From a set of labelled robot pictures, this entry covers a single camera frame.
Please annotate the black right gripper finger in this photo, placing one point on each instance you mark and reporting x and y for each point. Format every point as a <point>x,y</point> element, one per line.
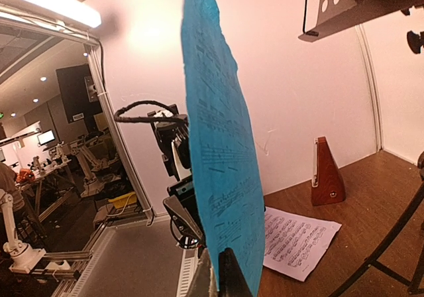
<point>231,279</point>

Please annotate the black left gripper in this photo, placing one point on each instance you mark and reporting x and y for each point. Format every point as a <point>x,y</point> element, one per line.
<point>173,141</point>

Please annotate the blue sheet music page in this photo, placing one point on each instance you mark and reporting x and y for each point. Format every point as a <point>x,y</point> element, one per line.
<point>224,165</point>

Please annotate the black perforated music stand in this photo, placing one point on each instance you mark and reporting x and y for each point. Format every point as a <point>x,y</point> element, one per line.
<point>394,29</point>

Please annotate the white sheet music page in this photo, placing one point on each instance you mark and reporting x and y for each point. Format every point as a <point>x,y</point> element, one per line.
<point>294,243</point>

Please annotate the yellow plastic bin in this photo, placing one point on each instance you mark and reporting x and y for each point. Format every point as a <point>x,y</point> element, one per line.
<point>123,201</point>

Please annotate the brown wooden metronome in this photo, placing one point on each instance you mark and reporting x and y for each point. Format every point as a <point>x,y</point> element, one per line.
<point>327,184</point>

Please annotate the person in grey shirt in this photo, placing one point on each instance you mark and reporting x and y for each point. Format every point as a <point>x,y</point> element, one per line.
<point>8,184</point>

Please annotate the fluorescent ceiling light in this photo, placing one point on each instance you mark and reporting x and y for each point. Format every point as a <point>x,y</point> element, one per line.
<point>49,2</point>

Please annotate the right aluminium frame post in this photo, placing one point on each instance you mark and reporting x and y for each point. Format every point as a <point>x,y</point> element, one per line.
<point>372,85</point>

